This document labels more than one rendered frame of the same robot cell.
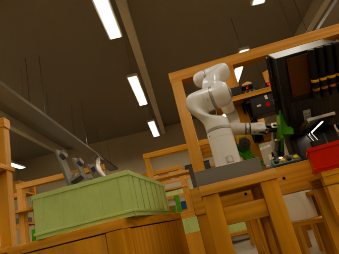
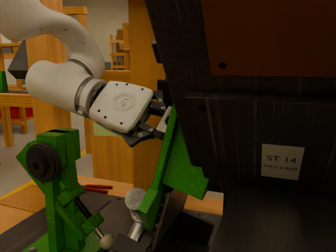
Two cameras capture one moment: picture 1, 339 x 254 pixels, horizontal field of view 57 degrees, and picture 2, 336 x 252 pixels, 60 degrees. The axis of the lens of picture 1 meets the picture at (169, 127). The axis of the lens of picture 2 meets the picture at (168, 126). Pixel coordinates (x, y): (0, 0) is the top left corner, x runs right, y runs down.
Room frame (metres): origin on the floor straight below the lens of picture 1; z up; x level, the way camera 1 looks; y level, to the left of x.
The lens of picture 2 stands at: (1.54, -0.80, 1.31)
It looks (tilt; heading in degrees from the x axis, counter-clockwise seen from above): 13 degrees down; 14
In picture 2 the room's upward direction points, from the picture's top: straight up
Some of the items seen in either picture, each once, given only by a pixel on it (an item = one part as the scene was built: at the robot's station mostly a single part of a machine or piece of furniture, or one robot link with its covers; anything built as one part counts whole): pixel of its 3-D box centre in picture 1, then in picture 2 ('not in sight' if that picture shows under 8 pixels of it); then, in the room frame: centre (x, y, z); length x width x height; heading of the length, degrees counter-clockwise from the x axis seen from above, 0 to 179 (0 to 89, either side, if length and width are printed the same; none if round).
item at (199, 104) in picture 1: (206, 111); not in sight; (1.47, -0.20, 1.22); 0.19 x 0.12 x 0.24; 71
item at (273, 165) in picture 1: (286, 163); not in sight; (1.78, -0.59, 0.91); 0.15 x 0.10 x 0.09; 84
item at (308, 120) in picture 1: (312, 126); (291, 202); (1.94, -0.88, 1.11); 0.39 x 0.16 x 0.03; 174
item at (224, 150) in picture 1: (224, 150); not in sight; (1.46, -0.23, 1.00); 0.19 x 0.19 x 0.18
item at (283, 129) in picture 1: (284, 126); (193, 145); (2.00, -0.73, 1.17); 0.13 x 0.12 x 0.20; 84
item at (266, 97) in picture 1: (262, 106); not in sight; (2.27, -0.72, 1.42); 0.17 x 0.12 x 0.15; 84
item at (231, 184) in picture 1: (234, 186); not in sight; (1.46, -0.23, 0.83); 0.32 x 0.32 x 0.04; 87
